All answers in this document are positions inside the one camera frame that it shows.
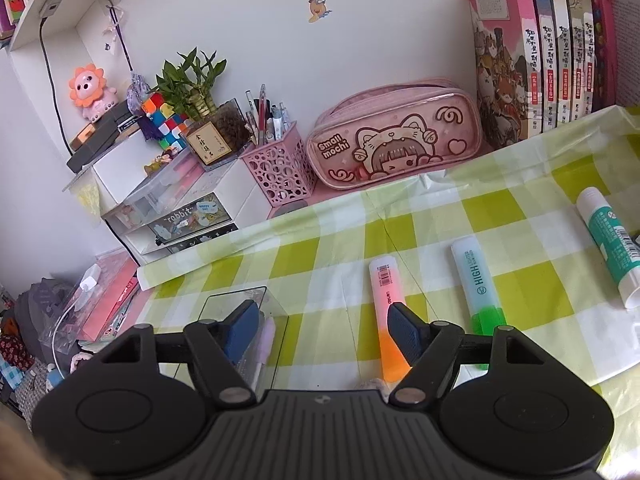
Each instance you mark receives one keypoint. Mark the pink lion toy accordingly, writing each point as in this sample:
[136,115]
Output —
[92,92]

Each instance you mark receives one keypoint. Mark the white charger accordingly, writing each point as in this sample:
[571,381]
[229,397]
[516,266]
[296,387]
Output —
[90,277]

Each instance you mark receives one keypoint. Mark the white drawer organizer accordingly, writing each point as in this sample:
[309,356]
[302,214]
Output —
[200,220]

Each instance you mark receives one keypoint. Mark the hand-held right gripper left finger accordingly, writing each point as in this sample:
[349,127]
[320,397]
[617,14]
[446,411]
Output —
[242,332]

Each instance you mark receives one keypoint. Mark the pink box with clear lid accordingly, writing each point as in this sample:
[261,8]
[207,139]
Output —
[107,300]

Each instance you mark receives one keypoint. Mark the green checked tablecloth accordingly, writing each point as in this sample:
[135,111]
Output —
[340,240]

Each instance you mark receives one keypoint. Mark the bunch of pens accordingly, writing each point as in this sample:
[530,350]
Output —
[265,115]

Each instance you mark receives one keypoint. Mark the green highlighter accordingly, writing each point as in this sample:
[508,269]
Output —
[475,280]

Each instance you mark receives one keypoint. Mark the tan spine book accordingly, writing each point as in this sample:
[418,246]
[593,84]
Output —
[565,70]

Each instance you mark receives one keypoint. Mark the white box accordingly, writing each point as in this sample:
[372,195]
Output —
[125,167]

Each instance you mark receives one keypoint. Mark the pink pencil case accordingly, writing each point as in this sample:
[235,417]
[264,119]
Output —
[395,140]

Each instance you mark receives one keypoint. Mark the small figurine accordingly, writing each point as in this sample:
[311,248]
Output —
[158,164]

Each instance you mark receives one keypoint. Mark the clear storage box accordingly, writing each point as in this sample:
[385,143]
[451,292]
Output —
[165,187]

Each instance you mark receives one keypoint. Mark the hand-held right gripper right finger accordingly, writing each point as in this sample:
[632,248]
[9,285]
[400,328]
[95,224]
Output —
[407,340]

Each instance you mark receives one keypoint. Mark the pink cover cat book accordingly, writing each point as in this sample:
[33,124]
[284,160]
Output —
[500,60]

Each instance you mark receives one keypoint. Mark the brown animal wall sticker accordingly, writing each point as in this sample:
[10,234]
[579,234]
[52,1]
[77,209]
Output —
[320,9]

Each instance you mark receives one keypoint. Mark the wall shelf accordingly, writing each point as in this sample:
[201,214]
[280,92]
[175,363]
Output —
[55,5]

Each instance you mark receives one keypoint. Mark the colourful puzzle cube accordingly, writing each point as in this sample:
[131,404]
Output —
[162,120]

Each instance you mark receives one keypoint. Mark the orange highlighter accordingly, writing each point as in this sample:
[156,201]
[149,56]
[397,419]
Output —
[382,300]

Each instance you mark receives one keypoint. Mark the bamboo plant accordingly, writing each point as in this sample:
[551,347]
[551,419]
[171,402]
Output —
[192,80]

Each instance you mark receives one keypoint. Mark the purple sachet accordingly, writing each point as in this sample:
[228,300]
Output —
[134,92]

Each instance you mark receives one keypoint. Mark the clear plastic box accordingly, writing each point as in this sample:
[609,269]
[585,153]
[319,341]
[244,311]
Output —
[277,340]

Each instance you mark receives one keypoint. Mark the pink pen holder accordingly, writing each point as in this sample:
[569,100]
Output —
[280,170]

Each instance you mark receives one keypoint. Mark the glass plant pot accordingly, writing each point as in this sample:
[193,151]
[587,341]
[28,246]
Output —
[222,132]

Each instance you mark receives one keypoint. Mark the white green glue stick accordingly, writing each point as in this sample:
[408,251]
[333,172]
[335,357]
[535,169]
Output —
[612,245]

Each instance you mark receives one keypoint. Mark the pink book slipcase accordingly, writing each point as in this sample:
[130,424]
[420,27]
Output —
[602,60]

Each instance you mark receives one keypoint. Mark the red spine book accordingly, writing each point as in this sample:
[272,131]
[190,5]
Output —
[579,65]

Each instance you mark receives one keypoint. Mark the black box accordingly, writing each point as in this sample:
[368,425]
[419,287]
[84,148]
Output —
[97,145]

